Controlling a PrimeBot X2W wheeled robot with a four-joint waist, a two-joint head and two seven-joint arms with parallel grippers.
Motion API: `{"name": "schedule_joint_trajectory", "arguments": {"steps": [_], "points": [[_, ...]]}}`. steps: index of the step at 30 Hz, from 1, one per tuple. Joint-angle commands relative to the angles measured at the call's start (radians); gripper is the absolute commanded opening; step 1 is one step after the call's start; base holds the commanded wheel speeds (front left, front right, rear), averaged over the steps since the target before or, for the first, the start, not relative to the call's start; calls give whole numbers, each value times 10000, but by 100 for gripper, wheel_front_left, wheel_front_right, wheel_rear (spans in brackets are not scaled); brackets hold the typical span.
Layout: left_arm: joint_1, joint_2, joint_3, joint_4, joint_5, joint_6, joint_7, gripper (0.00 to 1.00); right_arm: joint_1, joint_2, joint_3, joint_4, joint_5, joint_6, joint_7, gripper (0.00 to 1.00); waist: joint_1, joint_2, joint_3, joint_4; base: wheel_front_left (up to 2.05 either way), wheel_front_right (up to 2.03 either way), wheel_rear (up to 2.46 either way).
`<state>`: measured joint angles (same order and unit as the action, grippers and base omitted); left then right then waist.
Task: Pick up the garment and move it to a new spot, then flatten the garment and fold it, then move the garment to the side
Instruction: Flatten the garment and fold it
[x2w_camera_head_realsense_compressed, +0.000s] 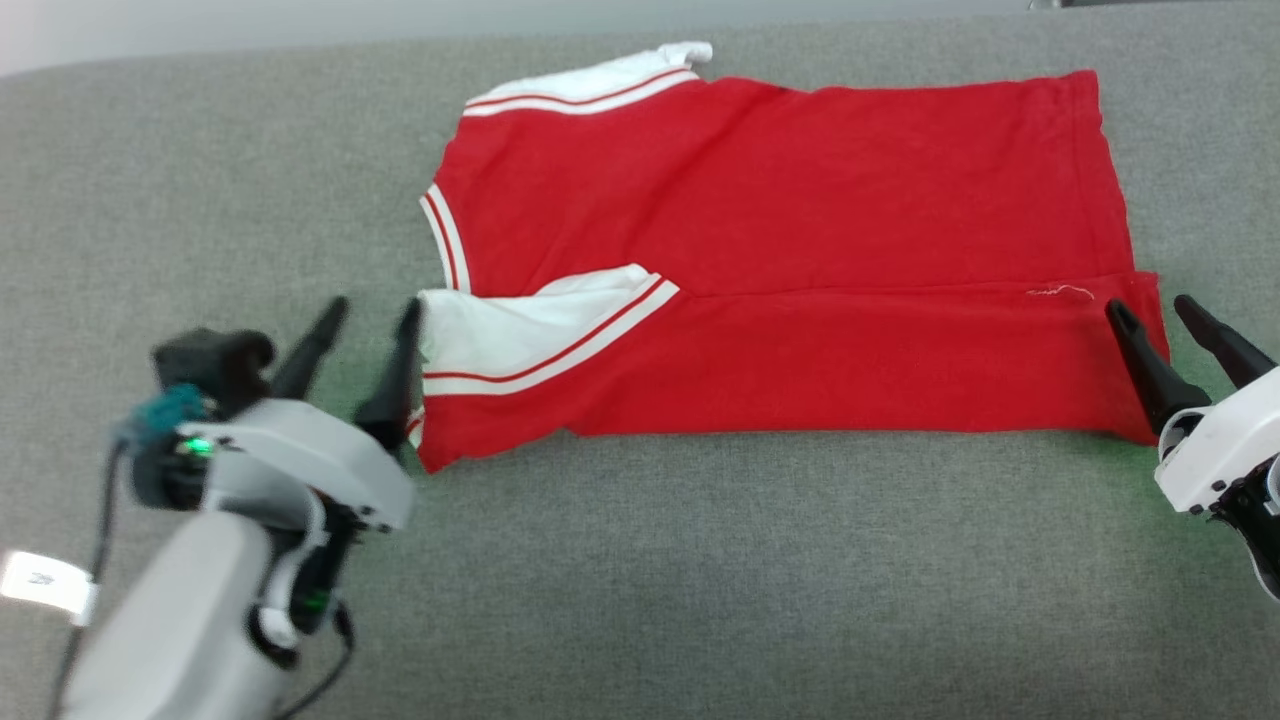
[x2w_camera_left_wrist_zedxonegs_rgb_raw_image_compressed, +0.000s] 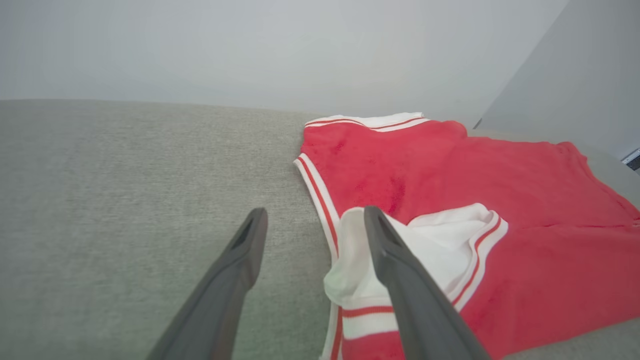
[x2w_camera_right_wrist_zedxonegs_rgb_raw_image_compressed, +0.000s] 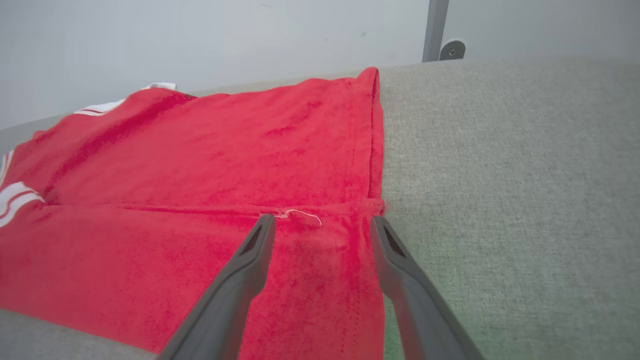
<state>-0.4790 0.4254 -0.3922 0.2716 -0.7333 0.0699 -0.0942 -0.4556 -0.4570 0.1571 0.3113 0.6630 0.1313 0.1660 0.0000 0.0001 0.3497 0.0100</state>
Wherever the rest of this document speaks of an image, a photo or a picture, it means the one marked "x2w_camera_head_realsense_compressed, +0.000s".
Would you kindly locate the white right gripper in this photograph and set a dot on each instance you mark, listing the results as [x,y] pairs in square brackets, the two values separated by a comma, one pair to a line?
[1215,450]

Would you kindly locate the grey fabric sofa seat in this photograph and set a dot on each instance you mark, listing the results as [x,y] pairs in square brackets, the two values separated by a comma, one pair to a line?
[700,560]

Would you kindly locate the red and white shirt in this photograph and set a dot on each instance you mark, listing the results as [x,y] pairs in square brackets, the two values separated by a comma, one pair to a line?
[800,200]

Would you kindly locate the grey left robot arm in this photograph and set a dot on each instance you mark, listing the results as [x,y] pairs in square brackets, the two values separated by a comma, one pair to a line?
[170,630]

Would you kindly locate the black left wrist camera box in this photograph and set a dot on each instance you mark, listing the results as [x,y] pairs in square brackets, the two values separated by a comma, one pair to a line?
[210,360]

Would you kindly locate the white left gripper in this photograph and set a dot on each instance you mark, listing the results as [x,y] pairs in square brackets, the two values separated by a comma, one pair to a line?
[320,460]

